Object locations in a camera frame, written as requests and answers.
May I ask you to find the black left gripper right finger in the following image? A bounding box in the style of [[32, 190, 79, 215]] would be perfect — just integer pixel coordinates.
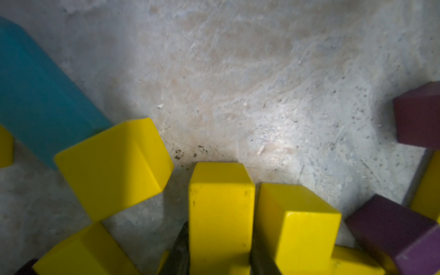
[[250, 240, 281, 275]]

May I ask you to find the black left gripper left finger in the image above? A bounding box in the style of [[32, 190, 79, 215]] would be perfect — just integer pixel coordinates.
[[158, 222, 190, 275]]

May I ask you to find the yellow upright long block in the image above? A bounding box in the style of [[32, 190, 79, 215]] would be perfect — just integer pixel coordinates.
[[254, 183, 342, 275]]

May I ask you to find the yellow slanted long block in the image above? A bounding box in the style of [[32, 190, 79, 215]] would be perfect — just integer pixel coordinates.
[[33, 222, 140, 275]]

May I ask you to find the yellow lower long block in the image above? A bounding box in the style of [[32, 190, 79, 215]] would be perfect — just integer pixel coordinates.
[[330, 246, 386, 275]]

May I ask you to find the yellow small cube block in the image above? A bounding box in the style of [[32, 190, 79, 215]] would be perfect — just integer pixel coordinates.
[[55, 118, 174, 222]]

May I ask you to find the purple cube block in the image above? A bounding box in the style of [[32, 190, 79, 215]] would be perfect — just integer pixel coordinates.
[[346, 194, 440, 275]]

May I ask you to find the yellow long block at front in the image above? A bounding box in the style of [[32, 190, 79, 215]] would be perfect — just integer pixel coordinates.
[[410, 151, 440, 223]]

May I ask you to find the teal short block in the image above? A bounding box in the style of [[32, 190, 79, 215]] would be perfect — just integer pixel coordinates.
[[1, 18, 113, 170]]

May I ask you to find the yellow cube right of tub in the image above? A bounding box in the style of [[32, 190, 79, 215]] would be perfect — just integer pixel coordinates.
[[0, 126, 14, 168]]

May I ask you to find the magenta cube block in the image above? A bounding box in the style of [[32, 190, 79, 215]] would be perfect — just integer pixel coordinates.
[[393, 81, 440, 150]]

